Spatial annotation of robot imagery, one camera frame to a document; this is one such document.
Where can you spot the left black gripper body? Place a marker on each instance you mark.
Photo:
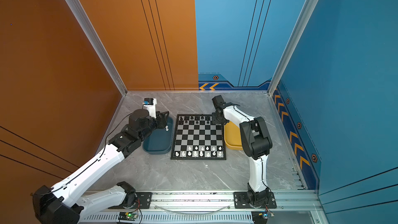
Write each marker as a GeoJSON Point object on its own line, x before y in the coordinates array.
{"type": "Point", "coordinates": [161, 123]}

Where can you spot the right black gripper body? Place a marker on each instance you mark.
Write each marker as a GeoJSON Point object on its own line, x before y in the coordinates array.
{"type": "Point", "coordinates": [216, 120]}

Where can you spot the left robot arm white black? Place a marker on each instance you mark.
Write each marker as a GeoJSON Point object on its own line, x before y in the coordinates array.
{"type": "Point", "coordinates": [65, 203]}

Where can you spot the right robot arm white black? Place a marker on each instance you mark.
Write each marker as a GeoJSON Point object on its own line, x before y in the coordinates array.
{"type": "Point", "coordinates": [256, 143]}

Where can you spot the left green circuit board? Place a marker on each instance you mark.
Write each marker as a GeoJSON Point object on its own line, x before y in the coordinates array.
{"type": "Point", "coordinates": [127, 217]}

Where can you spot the green circuit board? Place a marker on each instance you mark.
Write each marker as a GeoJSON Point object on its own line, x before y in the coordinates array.
{"type": "Point", "coordinates": [127, 217]}
{"type": "Point", "coordinates": [264, 215]}

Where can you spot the right green circuit board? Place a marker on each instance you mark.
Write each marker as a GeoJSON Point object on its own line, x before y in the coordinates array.
{"type": "Point", "coordinates": [264, 215]}

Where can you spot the yellow plastic tray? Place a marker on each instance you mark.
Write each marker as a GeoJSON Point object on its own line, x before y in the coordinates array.
{"type": "Point", "coordinates": [232, 136]}

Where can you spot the teal plastic tray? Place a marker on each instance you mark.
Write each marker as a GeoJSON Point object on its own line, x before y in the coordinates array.
{"type": "Point", "coordinates": [160, 141]}

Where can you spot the black and white chessboard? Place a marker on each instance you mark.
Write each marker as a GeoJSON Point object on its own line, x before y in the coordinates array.
{"type": "Point", "coordinates": [197, 137]}

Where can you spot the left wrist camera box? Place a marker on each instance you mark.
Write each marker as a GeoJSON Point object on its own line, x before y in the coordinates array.
{"type": "Point", "coordinates": [149, 104]}

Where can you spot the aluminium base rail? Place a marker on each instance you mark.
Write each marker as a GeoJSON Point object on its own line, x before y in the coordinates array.
{"type": "Point", "coordinates": [225, 200]}

